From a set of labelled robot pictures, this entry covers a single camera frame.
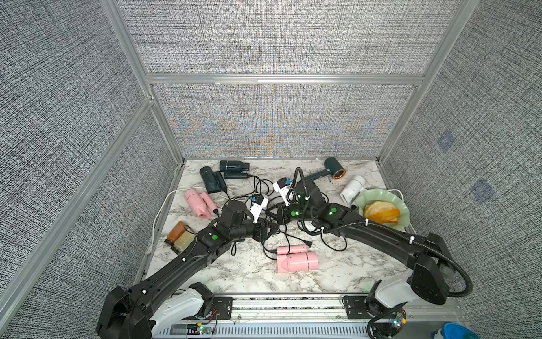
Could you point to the green hair dryer orange nozzle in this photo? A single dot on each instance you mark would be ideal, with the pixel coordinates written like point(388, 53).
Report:
point(333, 168)

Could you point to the white hair dryer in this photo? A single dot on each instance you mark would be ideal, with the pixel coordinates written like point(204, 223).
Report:
point(354, 188)

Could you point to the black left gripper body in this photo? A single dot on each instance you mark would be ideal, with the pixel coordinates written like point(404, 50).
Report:
point(259, 231)

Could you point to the dark green hair dryer left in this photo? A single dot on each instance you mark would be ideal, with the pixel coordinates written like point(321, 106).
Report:
point(214, 181)

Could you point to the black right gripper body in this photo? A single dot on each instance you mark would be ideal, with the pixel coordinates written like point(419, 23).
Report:
point(295, 212)

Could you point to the bread roll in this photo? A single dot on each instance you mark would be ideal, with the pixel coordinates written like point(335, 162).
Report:
point(382, 212)

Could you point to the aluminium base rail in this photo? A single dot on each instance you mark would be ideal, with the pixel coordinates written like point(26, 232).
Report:
point(278, 316)

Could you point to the dark green hair dryer back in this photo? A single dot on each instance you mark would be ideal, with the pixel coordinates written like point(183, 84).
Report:
point(234, 169)

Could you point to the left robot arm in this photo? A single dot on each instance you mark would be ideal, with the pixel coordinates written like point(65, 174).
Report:
point(147, 308)

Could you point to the pink hair dryer left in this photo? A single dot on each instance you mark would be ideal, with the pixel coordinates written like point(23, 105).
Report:
point(201, 204)

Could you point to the pink folded hair dryer front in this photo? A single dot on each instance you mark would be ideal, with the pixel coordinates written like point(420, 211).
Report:
point(295, 259)

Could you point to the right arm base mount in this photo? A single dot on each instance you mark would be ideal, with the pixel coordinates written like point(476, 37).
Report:
point(383, 322)

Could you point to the light green scalloped plate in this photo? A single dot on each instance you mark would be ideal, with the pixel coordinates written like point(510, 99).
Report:
point(370, 196)

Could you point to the blue round object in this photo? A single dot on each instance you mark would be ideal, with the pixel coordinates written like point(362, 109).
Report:
point(453, 331)

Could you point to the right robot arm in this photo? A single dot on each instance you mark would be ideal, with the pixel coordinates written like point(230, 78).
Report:
point(433, 275)

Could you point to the brown spice jar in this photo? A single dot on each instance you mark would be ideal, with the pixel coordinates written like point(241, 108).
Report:
point(175, 233)

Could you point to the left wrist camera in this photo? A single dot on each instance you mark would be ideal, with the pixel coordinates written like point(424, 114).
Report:
point(259, 202)

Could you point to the dark green hair dryer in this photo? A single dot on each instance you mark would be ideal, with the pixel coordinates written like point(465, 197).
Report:
point(234, 169)
point(214, 181)

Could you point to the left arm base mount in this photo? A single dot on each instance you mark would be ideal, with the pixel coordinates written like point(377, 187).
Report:
point(220, 307)

